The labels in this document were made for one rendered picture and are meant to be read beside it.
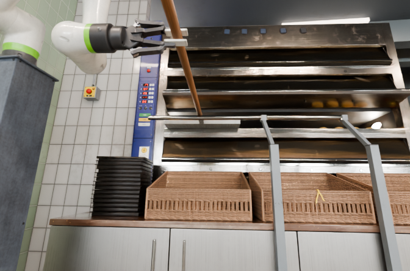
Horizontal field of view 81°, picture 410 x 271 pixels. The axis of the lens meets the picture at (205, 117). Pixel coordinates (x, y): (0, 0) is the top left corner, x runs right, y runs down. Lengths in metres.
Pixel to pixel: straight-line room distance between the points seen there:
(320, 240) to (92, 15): 1.37
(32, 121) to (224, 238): 0.98
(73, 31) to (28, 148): 0.52
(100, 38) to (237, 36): 1.54
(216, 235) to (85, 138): 1.29
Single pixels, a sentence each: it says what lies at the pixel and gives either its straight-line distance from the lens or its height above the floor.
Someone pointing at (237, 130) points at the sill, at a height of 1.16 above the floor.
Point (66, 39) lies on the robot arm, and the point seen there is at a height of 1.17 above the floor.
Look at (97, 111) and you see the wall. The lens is 2.13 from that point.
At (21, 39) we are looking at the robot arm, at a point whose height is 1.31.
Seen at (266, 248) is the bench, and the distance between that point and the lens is 1.31.
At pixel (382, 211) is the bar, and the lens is 1.42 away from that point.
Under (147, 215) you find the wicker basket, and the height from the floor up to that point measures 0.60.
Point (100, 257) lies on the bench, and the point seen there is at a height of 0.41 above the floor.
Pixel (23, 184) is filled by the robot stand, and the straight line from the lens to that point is 1.17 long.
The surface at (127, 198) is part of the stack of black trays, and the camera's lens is 1.51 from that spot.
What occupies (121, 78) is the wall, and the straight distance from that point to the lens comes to 2.16.
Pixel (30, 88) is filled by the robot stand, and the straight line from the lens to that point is 1.18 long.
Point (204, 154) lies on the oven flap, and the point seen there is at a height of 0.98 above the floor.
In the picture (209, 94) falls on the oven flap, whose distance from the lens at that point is 1.79.
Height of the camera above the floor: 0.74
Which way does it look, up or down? 16 degrees up
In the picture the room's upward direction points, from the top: 1 degrees clockwise
